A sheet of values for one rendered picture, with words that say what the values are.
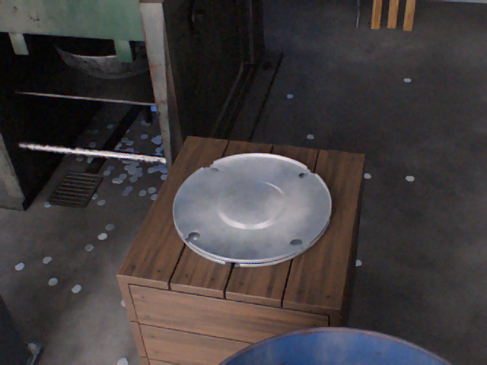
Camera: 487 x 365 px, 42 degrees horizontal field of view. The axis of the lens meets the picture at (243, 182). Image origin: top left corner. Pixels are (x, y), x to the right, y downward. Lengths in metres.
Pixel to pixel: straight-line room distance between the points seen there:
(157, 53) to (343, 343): 0.75
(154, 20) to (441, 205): 0.89
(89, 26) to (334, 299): 0.81
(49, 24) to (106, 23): 0.14
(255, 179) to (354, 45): 1.28
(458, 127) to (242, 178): 0.96
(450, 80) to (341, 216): 1.17
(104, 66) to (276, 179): 0.59
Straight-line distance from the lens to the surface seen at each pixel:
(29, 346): 1.46
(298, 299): 1.02
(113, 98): 1.60
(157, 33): 1.32
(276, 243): 1.09
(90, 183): 1.59
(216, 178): 1.22
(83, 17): 1.45
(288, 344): 0.83
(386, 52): 2.37
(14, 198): 1.83
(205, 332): 1.14
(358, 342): 0.84
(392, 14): 2.52
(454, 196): 1.76
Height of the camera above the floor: 1.14
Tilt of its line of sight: 40 degrees down
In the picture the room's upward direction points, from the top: 4 degrees counter-clockwise
